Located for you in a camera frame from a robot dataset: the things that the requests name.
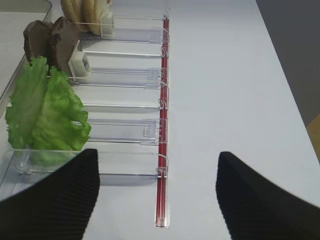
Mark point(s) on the golden bun half left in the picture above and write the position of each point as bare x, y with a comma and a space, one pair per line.
72, 9

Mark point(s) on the golden bun half right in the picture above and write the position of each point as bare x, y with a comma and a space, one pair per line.
92, 10

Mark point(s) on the clear right ingredient rack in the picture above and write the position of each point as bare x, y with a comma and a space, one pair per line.
122, 98

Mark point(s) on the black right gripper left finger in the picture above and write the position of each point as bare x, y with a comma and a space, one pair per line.
57, 207

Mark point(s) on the brown meat patty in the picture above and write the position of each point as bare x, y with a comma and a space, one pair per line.
36, 40
63, 38

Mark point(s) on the green lettuce leaf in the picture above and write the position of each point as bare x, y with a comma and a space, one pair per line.
46, 115

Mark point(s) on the red rack rail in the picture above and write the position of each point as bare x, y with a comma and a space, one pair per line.
161, 219

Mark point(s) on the brown meat patty left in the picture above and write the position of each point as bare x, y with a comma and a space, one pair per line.
36, 40

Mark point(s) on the golden bun half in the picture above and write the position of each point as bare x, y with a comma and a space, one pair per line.
72, 9
92, 10

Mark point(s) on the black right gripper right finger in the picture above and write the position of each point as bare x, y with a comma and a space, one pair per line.
254, 208

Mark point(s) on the brown meat patty right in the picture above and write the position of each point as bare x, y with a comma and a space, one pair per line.
63, 38

